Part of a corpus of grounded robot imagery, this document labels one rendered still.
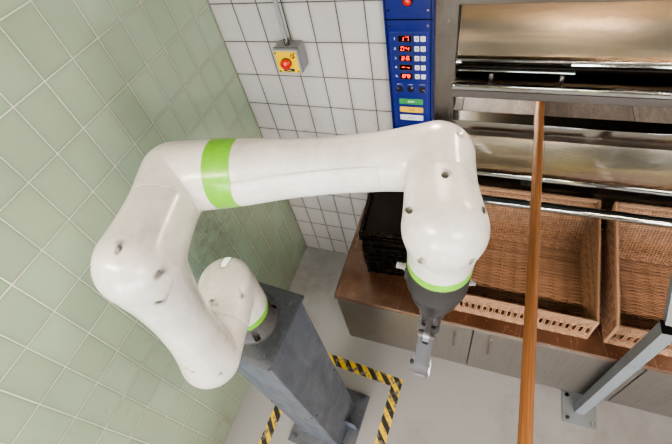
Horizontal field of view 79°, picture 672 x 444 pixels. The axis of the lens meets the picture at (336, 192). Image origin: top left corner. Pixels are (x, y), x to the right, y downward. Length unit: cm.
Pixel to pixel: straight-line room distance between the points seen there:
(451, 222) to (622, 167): 139
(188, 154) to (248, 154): 10
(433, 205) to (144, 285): 39
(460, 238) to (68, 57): 108
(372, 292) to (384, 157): 134
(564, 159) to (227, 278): 132
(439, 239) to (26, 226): 103
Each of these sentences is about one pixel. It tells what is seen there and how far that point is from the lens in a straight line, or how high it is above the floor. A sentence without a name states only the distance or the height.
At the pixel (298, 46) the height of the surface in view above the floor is 151.
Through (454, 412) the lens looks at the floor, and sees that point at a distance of 230.
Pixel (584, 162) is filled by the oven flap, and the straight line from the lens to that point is 180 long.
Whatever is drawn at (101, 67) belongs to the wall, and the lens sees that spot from 135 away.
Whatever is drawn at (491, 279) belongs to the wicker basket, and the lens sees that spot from 191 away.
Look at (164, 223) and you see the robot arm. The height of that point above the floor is 183.
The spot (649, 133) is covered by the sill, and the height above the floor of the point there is 118.
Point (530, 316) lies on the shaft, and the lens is 117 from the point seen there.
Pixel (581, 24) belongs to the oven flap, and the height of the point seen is 156.
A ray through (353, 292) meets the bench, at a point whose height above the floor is 58.
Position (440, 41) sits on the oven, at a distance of 148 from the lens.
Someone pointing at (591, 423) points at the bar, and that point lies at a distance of 240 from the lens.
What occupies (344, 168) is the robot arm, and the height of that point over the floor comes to 183.
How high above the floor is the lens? 224
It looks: 48 degrees down
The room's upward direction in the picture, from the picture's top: 14 degrees counter-clockwise
